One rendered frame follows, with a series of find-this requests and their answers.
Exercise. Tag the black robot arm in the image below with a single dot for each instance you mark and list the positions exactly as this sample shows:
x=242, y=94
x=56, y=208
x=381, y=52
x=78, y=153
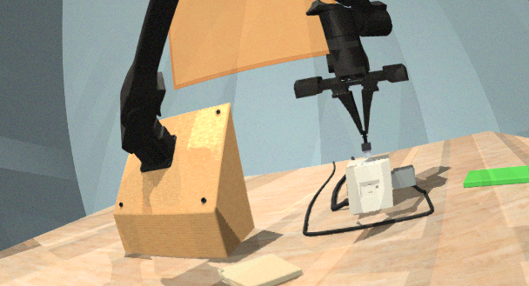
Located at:
x=143, y=89

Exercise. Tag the black cable with grey plug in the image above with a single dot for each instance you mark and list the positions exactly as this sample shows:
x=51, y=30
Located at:
x=401, y=177

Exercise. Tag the flat green block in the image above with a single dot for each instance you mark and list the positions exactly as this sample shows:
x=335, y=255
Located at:
x=506, y=175

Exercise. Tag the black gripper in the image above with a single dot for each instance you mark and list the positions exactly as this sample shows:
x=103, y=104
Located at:
x=348, y=58

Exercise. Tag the white power cube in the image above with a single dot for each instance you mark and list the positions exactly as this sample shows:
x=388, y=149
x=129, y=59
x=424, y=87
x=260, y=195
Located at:
x=369, y=186

